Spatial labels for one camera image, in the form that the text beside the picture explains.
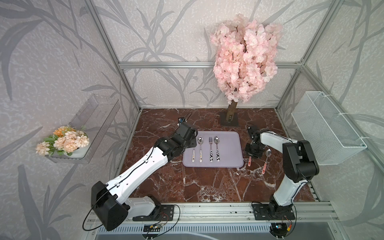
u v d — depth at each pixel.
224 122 1.12
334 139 0.60
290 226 0.69
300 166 0.49
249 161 0.91
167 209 0.75
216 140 0.99
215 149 0.97
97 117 0.75
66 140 0.50
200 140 0.99
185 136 0.56
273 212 0.66
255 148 0.80
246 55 0.64
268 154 0.93
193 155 0.94
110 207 0.37
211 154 0.93
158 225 0.70
